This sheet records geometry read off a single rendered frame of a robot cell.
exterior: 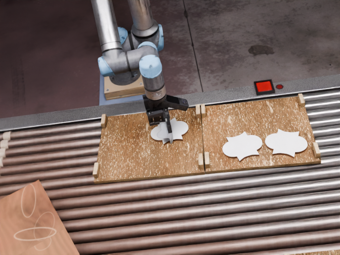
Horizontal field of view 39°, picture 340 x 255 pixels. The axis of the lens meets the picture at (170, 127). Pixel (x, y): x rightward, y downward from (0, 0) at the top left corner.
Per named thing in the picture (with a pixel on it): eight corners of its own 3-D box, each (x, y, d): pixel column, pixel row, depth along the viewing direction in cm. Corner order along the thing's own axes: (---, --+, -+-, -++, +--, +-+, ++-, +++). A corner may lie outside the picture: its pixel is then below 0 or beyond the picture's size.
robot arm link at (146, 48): (125, 44, 177) (127, 61, 169) (155, 37, 177) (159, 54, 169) (130, 61, 182) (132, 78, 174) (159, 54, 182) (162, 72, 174)
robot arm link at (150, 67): (158, 50, 168) (162, 65, 162) (163, 75, 175) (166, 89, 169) (136, 54, 168) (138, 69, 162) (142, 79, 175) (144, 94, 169)
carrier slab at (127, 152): (104, 119, 203) (103, 116, 202) (201, 109, 199) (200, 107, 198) (94, 184, 178) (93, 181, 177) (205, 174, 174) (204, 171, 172)
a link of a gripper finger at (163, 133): (159, 146, 185) (153, 123, 182) (174, 142, 185) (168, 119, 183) (160, 148, 182) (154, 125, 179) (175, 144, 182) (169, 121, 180)
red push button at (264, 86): (255, 85, 205) (255, 82, 204) (269, 83, 205) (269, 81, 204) (258, 94, 201) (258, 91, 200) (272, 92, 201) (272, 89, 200)
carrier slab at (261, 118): (201, 109, 199) (200, 106, 198) (301, 98, 195) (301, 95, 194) (205, 174, 174) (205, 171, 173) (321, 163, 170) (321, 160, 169)
